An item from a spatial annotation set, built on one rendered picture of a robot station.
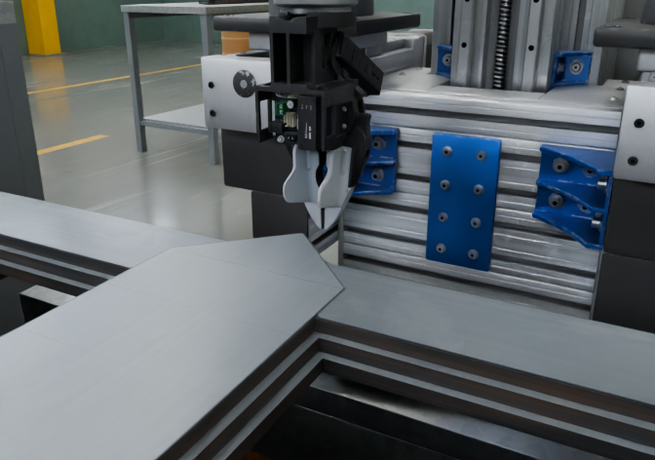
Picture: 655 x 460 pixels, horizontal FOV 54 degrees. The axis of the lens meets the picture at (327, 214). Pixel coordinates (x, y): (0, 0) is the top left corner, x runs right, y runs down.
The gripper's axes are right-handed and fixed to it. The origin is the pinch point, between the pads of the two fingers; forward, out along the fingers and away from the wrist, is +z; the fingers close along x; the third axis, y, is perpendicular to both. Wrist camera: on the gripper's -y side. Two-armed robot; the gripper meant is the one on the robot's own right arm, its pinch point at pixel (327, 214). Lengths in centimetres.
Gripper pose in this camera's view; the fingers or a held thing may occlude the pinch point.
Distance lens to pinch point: 65.3
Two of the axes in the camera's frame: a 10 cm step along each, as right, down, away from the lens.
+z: 0.0, 9.4, 3.4
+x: 8.8, 1.6, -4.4
